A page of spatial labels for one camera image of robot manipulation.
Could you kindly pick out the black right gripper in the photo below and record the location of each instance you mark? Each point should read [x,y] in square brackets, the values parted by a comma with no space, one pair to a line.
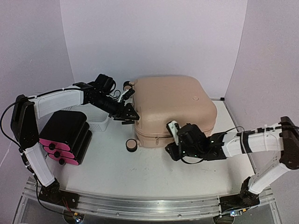
[174,154]

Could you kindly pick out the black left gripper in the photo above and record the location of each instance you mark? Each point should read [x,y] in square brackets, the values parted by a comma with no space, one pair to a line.
[125,115]

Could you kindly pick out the beige hard-shell suitcase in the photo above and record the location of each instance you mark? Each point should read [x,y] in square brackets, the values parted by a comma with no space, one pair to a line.
[159,100]

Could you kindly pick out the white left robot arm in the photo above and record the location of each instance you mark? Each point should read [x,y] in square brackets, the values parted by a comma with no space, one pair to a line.
[28,110]

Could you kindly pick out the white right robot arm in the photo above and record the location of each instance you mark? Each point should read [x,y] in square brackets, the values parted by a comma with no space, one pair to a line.
[283,137]

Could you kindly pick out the white perforated plastic basket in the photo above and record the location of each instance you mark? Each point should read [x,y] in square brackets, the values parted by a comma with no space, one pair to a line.
[97,119]

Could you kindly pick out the black pink drawer organizer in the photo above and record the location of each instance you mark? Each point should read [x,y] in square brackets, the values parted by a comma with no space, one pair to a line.
[66,137]

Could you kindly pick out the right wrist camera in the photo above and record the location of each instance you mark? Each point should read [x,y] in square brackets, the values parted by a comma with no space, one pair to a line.
[173,128]

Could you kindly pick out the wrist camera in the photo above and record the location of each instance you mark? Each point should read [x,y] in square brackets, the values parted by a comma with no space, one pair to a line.
[126,95]
[173,128]

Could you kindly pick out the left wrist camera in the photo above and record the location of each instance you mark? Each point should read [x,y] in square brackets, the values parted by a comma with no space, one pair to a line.
[126,95]

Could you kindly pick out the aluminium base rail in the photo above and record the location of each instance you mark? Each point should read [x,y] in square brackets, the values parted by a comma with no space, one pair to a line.
[149,209]

